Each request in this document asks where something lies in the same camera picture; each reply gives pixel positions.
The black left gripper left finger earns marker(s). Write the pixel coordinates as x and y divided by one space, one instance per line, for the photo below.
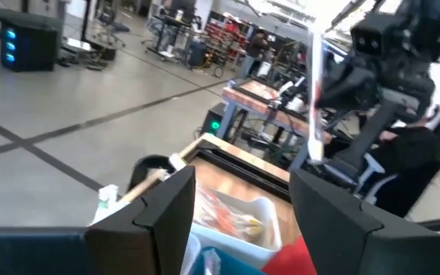
159 229

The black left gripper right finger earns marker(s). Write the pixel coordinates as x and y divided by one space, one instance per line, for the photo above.
330 229

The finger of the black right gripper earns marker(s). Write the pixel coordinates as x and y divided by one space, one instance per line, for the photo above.
350 99
351 76

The red plastic bin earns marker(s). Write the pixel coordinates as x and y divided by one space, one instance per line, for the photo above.
292 259

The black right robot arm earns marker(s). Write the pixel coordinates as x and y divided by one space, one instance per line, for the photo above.
437 23

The black table clamp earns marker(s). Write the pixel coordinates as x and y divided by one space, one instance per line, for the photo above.
143 168

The white office chair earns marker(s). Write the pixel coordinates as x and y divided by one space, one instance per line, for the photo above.
373 168

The person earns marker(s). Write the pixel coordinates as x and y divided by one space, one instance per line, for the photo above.
256 46
411 160

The light grey plastic bin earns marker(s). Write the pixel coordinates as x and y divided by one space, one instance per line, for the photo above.
239 252

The wood top workbench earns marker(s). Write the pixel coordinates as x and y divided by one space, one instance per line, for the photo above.
266 107

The teal plastic bin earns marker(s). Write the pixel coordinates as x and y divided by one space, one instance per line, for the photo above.
235 267

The black computer green light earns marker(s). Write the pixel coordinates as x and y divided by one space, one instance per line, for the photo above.
214 118

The red parts shelf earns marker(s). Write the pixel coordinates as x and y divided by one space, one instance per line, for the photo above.
227 38

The black rolling workstation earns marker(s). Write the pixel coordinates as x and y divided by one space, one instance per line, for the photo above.
174 26

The black computer blue lights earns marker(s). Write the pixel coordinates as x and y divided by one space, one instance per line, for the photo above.
29 46

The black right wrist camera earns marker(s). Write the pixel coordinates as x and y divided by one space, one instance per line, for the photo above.
374 36

